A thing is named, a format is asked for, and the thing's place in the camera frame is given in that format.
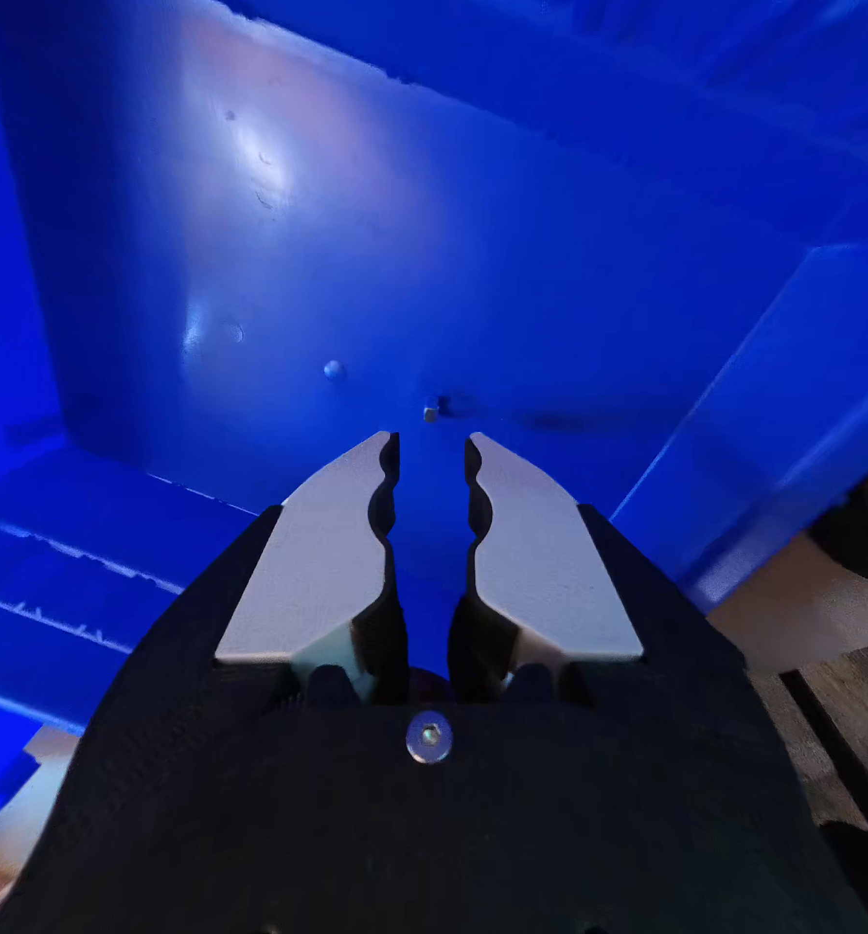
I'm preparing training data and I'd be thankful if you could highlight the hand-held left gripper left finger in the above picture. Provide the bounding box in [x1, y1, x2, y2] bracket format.
[215, 431, 410, 705]

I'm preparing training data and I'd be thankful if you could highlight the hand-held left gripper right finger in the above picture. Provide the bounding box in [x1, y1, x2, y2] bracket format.
[447, 431, 645, 705]

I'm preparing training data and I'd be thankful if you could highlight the long steel hex bolt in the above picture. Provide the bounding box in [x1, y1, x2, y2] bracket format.
[423, 394, 478, 426]

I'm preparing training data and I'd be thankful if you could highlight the blue plastic bin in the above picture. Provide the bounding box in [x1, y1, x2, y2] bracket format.
[0, 0, 868, 840]

